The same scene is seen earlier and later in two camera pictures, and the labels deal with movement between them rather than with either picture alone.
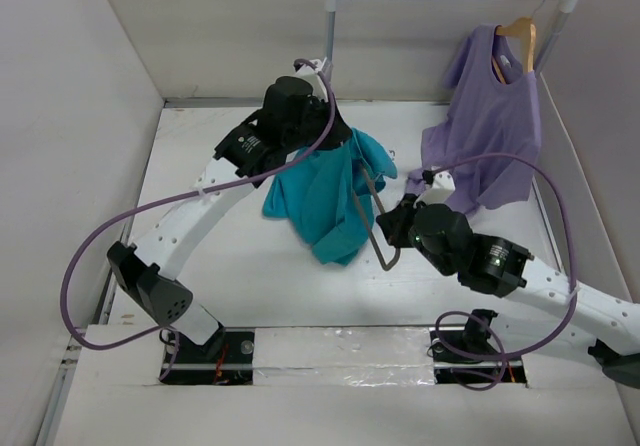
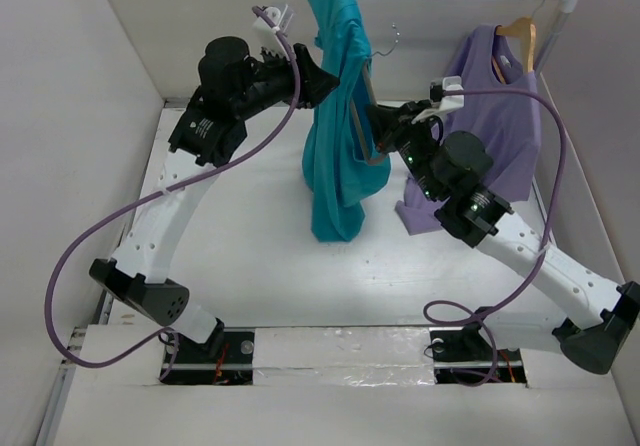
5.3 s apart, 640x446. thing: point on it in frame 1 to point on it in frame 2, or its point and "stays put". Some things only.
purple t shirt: [488, 139] stays put
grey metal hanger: [373, 238] to [352, 104]
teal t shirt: [328, 196] to [339, 164]
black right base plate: [469, 356] stays put
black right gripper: [396, 219] to [384, 119]
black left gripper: [319, 105] to [314, 82]
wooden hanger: [525, 28] stays put
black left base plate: [227, 358] stays put
